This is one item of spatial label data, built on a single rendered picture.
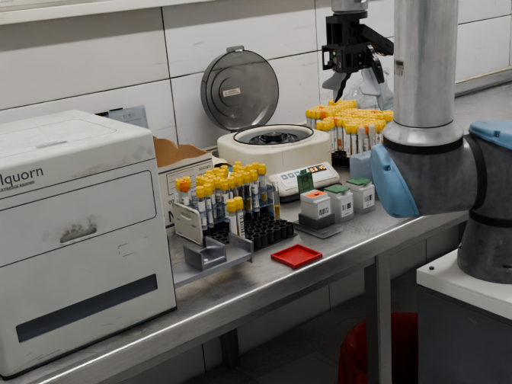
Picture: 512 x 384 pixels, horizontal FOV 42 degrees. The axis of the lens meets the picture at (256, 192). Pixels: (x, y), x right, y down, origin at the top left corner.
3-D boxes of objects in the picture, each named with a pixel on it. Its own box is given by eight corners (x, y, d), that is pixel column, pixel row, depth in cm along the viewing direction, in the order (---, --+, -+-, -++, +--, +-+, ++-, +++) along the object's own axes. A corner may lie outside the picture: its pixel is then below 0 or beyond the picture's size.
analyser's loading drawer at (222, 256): (153, 303, 104) (149, 273, 103) (133, 290, 109) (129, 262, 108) (254, 262, 116) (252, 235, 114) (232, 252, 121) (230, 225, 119)
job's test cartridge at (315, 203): (317, 229, 130) (315, 199, 128) (301, 223, 133) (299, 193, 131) (331, 223, 132) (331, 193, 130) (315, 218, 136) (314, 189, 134)
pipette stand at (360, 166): (367, 204, 145) (366, 160, 142) (346, 196, 151) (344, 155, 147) (400, 193, 150) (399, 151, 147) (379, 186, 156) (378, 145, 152)
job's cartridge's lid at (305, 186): (297, 171, 130) (295, 171, 131) (300, 194, 131) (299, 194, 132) (312, 167, 132) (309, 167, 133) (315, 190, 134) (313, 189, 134)
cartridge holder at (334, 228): (322, 239, 128) (321, 222, 127) (292, 228, 135) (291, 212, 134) (342, 232, 131) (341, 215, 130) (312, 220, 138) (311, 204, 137)
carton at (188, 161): (120, 251, 131) (109, 178, 126) (63, 217, 153) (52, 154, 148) (221, 216, 145) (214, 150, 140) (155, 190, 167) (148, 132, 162)
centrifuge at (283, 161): (268, 209, 147) (264, 156, 143) (211, 178, 172) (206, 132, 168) (355, 185, 158) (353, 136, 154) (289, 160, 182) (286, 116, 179)
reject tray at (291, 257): (295, 269, 117) (294, 265, 117) (270, 258, 122) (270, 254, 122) (322, 257, 121) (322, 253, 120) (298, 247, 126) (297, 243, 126)
